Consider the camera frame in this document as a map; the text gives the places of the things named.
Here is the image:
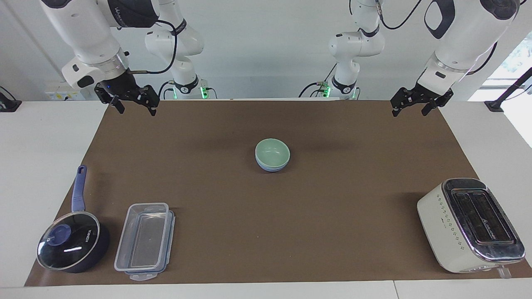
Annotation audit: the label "white wall socket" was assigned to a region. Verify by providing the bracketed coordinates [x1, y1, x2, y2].
[44, 81, 86, 101]

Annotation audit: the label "black stand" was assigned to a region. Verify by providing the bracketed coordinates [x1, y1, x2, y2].
[484, 66, 532, 113]
[0, 86, 22, 113]

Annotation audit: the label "clear plastic container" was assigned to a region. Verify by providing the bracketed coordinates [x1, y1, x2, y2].
[114, 202, 170, 273]

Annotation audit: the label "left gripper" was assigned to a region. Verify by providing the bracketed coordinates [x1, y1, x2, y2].
[390, 78, 454, 118]

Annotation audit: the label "black cable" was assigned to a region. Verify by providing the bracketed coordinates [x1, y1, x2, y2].
[468, 41, 498, 76]
[126, 19, 179, 76]
[375, 0, 423, 30]
[158, 80, 176, 100]
[298, 62, 338, 98]

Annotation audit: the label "glass lid with blue knob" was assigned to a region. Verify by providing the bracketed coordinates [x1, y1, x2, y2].
[37, 211, 101, 271]

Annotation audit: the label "blue saucepan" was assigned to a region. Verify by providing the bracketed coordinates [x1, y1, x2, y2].
[37, 165, 111, 274]

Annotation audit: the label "clear container lid blue clips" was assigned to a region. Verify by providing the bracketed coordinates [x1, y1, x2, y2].
[124, 210, 176, 281]

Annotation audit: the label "green bowl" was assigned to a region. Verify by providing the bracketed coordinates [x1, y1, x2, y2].
[255, 138, 291, 169]

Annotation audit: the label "white toaster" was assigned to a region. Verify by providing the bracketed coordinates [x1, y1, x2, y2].
[416, 177, 526, 279]

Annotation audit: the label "blue bowl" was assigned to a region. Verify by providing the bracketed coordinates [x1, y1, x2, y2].
[256, 159, 288, 173]

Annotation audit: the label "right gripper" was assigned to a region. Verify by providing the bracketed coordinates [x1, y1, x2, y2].
[94, 70, 161, 116]

